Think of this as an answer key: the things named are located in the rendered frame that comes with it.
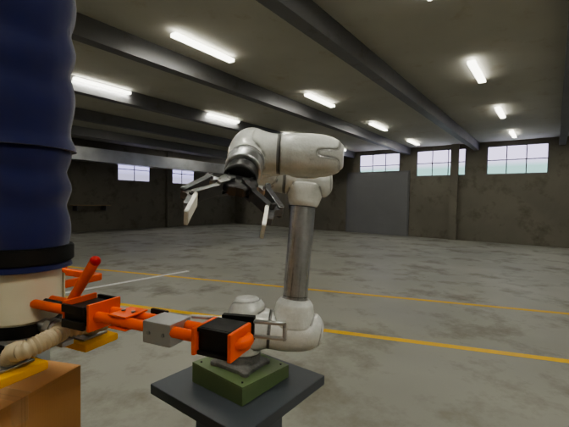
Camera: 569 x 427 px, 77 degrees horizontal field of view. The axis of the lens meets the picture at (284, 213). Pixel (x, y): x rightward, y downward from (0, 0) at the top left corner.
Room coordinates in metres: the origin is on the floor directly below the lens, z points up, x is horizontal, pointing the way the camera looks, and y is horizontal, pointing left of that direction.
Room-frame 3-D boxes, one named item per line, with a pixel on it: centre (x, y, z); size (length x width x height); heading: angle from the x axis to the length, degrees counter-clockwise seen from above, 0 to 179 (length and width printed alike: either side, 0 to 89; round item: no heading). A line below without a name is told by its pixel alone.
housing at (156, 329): (0.71, 0.23, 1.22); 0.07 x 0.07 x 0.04; 67
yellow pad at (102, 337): (0.98, 0.62, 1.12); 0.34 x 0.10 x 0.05; 67
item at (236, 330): (0.65, 0.11, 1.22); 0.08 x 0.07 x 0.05; 67
